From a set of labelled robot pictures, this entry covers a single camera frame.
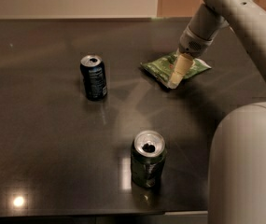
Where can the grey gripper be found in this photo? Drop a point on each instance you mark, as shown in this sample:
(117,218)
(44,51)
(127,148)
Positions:
(192,43)

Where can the green jalapeno chip bag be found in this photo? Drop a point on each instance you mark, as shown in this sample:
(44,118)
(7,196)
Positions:
(162,68)

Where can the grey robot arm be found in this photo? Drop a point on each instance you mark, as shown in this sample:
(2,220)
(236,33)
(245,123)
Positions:
(237,159)

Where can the blue soda can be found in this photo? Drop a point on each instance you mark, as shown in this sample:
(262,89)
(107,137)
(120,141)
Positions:
(92,69)

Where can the green soda can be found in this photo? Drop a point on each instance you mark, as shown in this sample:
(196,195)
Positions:
(148,155)

